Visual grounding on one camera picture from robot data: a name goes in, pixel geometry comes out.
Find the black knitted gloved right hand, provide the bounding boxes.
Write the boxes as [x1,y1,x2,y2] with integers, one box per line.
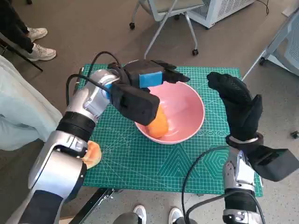
[207,71,263,142]

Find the black left hand blue tape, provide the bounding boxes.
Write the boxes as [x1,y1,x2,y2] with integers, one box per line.
[121,59,190,89]

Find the pink bowl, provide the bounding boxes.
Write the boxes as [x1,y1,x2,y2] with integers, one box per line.
[134,80,206,145]

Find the long glazed toy bread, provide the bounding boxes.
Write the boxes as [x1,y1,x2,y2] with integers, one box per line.
[147,108,169,139]

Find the round pale toy bread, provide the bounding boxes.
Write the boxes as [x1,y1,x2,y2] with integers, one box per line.
[82,140,103,170]

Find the grey office chair with casters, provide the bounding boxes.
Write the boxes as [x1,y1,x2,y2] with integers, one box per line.
[129,0,212,66]

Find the white mesh chair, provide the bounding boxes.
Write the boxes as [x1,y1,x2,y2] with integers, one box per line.
[242,9,299,82]

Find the green cutting mat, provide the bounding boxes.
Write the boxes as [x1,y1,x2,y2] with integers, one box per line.
[78,64,264,196]

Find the white perforated cabinet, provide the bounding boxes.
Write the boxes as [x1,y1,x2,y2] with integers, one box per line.
[186,0,255,30]

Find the seated person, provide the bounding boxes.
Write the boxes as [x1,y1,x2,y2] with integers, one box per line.
[0,55,64,151]

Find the standing person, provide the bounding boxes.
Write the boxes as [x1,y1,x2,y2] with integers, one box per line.
[0,0,57,62]

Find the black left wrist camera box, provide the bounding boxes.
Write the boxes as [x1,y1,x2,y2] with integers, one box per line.
[109,84,161,126]

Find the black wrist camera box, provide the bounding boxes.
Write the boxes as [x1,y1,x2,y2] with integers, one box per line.
[109,84,161,126]
[251,144,299,182]

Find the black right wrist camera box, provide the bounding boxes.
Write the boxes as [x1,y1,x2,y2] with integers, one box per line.
[251,144,299,182]

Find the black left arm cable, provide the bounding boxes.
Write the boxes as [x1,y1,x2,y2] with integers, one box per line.
[65,51,122,105]

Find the thin black floor cable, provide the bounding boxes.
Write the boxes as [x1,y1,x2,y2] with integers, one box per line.
[256,0,269,16]

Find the grey chair with black frame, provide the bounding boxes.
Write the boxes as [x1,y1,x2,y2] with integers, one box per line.
[0,31,44,72]

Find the black metal table bracket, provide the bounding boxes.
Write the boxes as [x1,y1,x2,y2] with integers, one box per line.
[71,186,124,224]

